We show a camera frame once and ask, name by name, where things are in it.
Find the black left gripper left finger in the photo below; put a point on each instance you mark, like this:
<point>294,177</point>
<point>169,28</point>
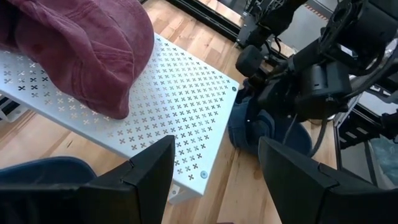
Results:
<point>93,202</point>

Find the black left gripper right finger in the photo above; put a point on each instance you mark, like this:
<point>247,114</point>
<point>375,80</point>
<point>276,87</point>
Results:
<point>311,196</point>

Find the blue denim cap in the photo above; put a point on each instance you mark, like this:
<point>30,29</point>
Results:
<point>46,169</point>
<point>242,130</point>

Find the maroon cotton cap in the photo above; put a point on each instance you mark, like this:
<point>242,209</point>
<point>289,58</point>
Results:
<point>77,46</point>

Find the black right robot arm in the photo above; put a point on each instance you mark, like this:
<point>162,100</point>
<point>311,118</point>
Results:
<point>357,25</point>

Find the black equipment box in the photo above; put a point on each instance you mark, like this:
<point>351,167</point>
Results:
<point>357,133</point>

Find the white perforated shelf rack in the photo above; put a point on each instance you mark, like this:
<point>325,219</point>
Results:
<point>228,102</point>

